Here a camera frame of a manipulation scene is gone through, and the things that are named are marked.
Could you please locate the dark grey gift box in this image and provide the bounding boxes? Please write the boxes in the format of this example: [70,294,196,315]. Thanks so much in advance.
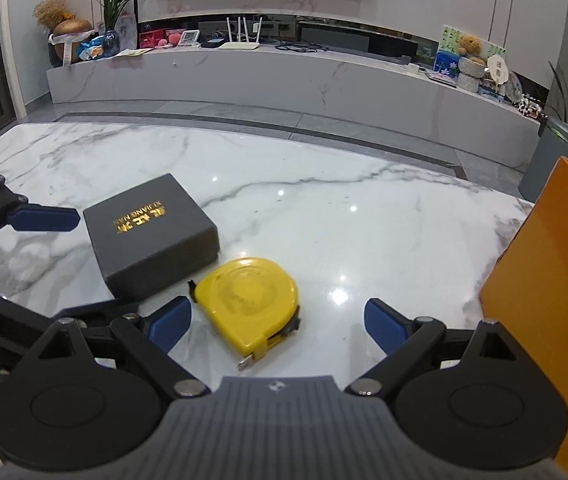
[83,174,220,301]

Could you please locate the yellow tape measure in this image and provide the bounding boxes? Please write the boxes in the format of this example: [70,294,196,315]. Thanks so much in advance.
[188,257,301,370]

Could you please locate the orange storage box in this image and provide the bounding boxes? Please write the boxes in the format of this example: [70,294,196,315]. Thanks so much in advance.
[479,157,568,472]

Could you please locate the dried flower arrangement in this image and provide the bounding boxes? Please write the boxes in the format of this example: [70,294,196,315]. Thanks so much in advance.
[32,0,74,30]

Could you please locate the plant in blue vase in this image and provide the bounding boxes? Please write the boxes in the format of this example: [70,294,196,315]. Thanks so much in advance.
[100,0,132,58]

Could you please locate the marble tv console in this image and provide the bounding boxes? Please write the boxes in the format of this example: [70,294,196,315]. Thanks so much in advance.
[47,46,538,169]

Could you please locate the grey pedal trash bin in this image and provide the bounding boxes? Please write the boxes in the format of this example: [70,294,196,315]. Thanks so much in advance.
[518,117,568,203]

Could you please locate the white wifi router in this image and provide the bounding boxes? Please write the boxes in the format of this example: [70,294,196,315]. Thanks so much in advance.
[219,16,262,51]

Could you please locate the round paper fan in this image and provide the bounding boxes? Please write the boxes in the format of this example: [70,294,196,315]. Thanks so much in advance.
[486,54,510,87]

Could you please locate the brown teddy bear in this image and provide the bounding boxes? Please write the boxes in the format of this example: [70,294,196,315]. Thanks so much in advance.
[458,34,482,58]

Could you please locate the black cable coil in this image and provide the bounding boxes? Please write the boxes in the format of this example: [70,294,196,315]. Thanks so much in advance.
[274,40,332,56]

